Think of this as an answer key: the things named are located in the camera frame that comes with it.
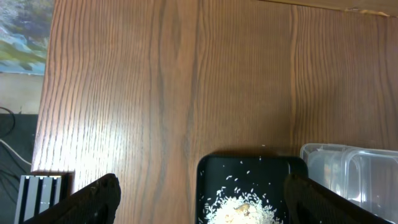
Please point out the colourful painted picture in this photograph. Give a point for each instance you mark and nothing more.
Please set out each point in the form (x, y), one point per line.
(25, 33)

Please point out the rice leftovers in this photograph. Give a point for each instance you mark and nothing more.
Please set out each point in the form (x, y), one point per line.
(241, 208)

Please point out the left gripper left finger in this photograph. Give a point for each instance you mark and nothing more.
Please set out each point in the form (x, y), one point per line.
(96, 203)

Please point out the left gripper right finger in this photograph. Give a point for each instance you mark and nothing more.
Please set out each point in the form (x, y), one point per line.
(309, 202)

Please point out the black plastic tray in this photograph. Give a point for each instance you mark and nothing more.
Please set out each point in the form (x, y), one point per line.
(248, 186)

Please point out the clear plastic bin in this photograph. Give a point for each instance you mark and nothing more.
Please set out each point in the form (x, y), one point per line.
(328, 165)
(370, 180)

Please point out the brown cardboard sheet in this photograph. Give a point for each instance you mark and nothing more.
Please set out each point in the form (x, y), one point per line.
(386, 8)

